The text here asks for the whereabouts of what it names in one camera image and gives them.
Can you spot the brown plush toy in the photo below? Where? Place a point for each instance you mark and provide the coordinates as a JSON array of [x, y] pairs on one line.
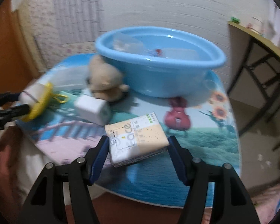
[[105, 80]]

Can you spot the blue plastic basin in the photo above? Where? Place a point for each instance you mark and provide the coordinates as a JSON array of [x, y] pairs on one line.
[[186, 59]]

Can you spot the beige tissue pack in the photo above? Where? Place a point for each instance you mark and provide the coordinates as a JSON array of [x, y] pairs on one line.
[[135, 139]]

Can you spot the clear toothpick box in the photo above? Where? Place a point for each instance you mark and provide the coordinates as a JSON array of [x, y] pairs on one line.
[[71, 78]]

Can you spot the green small box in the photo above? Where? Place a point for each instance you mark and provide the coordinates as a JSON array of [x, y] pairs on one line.
[[235, 20]]

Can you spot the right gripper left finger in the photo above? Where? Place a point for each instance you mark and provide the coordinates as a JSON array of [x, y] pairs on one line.
[[45, 202]]

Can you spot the white sun plush toy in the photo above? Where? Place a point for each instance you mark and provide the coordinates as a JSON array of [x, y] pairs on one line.
[[37, 96]]

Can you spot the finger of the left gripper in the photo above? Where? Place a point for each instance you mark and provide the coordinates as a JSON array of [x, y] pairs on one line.
[[8, 98], [8, 115]]

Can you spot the white power adapter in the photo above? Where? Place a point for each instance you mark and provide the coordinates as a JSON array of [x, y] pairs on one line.
[[94, 110]]

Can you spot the orange wooden door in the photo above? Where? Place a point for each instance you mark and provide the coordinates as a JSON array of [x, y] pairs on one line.
[[17, 68]]

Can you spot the wooden side table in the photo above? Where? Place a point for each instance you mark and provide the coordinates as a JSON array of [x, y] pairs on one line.
[[270, 89]]

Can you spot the silver foil snack packet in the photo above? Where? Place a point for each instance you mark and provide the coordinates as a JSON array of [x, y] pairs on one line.
[[129, 44]]

